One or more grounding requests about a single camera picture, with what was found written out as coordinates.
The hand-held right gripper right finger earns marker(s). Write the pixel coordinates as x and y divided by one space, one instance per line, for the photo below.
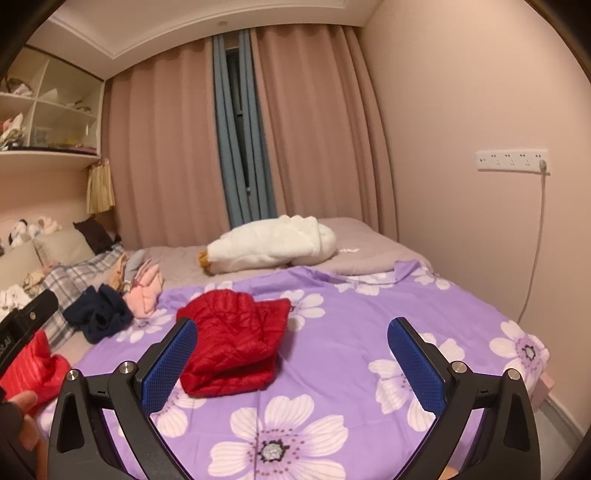
415 364

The red down jacket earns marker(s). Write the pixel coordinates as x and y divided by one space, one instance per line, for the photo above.
231 341

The grey quilt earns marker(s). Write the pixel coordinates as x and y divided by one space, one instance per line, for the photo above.
369 254

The small patterned cloth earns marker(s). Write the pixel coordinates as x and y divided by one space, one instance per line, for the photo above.
37 282

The tan garment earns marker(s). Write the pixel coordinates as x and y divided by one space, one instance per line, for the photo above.
119 272

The navy blue garment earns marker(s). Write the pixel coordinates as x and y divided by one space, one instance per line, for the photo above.
101 318

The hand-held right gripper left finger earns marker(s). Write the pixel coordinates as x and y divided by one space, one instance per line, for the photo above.
168 364

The dark brown pillow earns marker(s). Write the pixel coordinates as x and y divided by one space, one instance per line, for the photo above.
92 235

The bed with pink sheet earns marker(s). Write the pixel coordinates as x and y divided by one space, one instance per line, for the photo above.
74 350

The small red cloth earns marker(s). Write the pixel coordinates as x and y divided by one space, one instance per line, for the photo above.
32 369

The white power strip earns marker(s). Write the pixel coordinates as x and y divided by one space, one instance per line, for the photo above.
508 159

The person's left hand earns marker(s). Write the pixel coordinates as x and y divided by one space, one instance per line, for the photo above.
16 410

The grey garment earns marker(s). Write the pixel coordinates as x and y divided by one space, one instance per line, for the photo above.
134 264

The dark window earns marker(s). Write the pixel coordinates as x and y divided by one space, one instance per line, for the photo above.
240 120

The beige pillow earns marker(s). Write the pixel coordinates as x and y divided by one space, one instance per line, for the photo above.
64 244
18 263

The pink garment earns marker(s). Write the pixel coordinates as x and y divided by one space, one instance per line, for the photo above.
145 295

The blue curtain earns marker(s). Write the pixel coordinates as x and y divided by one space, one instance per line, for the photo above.
257 138
224 138

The small plush toy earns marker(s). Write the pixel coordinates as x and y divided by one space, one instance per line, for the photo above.
18 234
46 226

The purple floral bed sheet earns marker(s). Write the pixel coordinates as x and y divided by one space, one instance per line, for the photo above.
351 323

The yellow fringed cloth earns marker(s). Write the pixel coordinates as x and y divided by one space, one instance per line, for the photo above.
100 187

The white wall shelf cabinet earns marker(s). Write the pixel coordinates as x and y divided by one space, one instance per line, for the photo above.
39 99

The pink curtain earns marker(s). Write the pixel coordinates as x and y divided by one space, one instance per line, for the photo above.
318 129
161 152

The clear glass jar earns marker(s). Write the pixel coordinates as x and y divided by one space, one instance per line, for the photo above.
40 135

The white goose plush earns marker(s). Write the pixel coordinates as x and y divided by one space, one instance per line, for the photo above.
272 244

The white plug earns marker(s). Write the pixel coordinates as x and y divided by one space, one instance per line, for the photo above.
544 166

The grey plaid blanket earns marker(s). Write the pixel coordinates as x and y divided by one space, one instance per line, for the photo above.
78 277

